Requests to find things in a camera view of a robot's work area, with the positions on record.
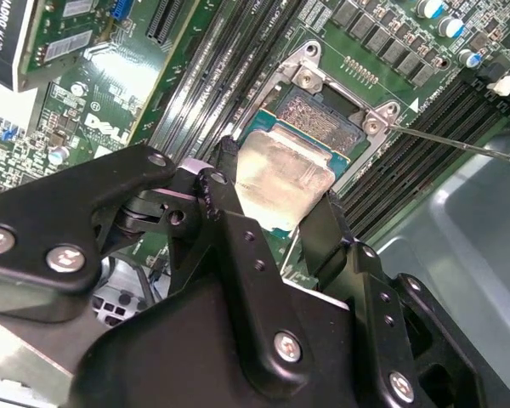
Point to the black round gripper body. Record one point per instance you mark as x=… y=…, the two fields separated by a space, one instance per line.
x=174 y=361

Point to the thin metal locking lever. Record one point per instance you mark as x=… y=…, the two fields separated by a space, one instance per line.
x=450 y=142

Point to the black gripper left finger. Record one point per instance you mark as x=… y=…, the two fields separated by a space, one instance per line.
x=47 y=212

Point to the silver square CPU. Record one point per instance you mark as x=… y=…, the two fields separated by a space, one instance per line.
x=280 y=178

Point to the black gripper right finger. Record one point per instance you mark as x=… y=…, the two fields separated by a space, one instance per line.
x=365 y=289

